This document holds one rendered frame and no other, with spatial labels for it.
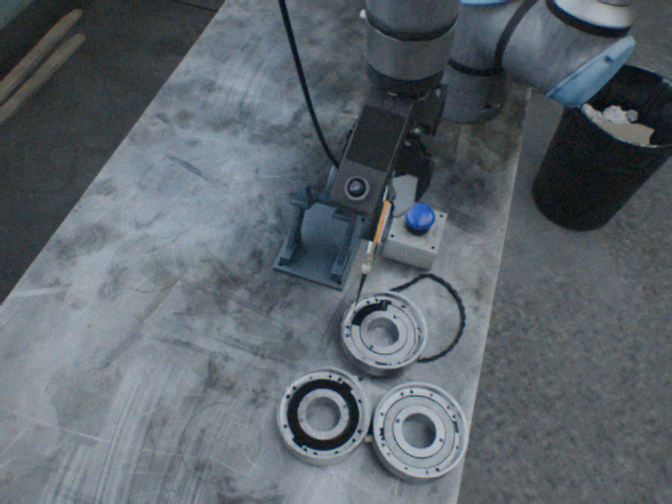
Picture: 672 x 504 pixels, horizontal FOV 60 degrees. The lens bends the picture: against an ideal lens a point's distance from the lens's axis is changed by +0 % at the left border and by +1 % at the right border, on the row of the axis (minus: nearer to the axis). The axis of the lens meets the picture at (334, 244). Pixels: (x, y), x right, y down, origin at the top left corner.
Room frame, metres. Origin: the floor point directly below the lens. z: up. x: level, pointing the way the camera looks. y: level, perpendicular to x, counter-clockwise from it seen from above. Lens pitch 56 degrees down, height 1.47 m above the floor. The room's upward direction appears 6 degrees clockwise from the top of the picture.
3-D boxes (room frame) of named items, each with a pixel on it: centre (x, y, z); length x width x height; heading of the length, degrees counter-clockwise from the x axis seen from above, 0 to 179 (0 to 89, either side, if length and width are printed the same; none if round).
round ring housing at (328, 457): (0.21, -0.01, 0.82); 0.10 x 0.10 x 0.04
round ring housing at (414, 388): (0.20, -0.12, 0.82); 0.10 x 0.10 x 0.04
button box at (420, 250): (0.48, -0.11, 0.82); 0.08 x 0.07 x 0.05; 168
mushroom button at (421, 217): (0.47, -0.11, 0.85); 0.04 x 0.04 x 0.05
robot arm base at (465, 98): (0.81, -0.19, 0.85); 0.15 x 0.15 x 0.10
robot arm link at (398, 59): (0.43, -0.04, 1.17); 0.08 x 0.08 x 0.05
